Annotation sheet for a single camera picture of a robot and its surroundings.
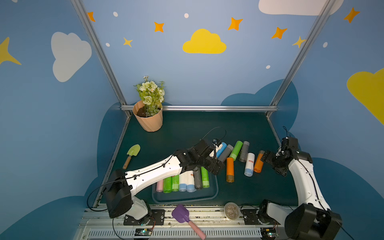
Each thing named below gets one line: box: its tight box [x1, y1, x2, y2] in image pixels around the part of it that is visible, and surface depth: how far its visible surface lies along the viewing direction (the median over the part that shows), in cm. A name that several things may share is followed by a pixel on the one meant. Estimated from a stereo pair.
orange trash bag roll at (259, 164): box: [254, 150, 265, 173], surface depth 92 cm
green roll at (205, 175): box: [201, 166, 210, 188], surface depth 86 cm
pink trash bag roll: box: [156, 179, 164, 192], surface depth 82 cm
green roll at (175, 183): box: [171, 174, 179, 192], surface depth 84 cm
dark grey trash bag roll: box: [193, 166, 203, 190], surface depth 86 cm
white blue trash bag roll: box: [179, 171, 187, 192], surface depth 84 cm
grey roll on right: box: [238, 141, 250, 163], surface depth 98 cm
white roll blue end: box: [244, 152, 255, 177], surface depth 92 cm
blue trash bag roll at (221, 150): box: [216, 142, 228, 159], surface depth 99 cm
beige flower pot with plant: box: [133, 75, 166, 132], surface depth 99 cm
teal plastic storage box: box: [152, 174, 219, 204], surface depth 83 cm
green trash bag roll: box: [163, 176, 172, 194], surface depth 84 cm
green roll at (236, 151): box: [229, 140, 244, 162], surface depth 100 cm
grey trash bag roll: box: [217, 144, 234, 164], surface depth 97 cm
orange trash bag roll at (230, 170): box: [226, 157, 235, 183], surface depth 90 cm
